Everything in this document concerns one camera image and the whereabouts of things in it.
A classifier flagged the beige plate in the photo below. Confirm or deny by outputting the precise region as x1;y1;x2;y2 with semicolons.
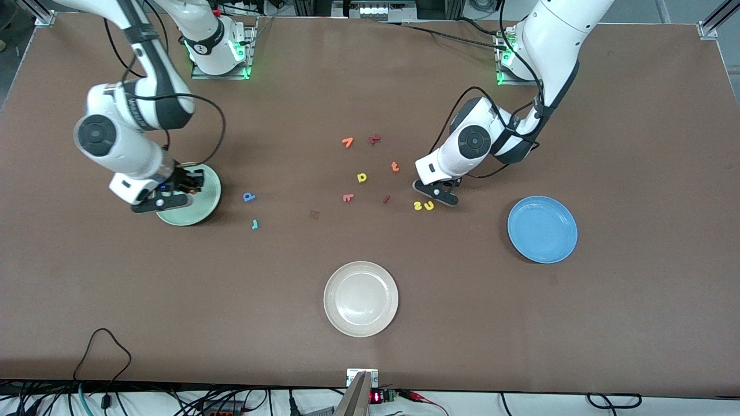
323;261;399;338

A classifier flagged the light green plate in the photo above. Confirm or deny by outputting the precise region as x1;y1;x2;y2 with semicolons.
156;164;223;226

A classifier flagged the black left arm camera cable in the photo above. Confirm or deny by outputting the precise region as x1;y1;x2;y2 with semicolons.
429;0;547;180

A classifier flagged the white post mounting plate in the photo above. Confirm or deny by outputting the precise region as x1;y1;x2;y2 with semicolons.
346;368;379;387

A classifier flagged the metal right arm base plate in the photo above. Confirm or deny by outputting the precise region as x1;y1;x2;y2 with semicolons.
192;23;256;80

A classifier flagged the grey metal camera post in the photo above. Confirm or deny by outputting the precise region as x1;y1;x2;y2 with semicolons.
334;371;372;416

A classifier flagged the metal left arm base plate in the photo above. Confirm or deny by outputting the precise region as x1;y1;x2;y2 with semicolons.
496;29;535;87

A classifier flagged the white device with lights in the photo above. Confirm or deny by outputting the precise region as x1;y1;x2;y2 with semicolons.
332;0;417;21

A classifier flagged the red alligator clip lead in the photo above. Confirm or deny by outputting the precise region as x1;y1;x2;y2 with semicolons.
399;390;450;416

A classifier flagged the long black table cable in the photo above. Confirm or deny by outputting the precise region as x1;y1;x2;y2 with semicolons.
382;20;506;51

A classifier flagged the black flat cable loop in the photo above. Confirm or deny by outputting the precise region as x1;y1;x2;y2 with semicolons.
587;393;642;410

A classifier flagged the short black table cable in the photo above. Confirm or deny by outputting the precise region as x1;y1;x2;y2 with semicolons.
457;16;504;36

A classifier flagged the blue plate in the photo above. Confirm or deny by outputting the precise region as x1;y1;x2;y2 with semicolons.
507;195;579;265

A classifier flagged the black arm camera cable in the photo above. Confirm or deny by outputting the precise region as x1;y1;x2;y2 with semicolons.
104;14;227;171
429;0;547;180

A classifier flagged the thin black cable loop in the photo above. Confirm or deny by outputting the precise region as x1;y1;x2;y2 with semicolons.
73;328;132;405

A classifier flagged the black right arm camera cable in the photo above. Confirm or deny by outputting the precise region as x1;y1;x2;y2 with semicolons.
104;14;227;171

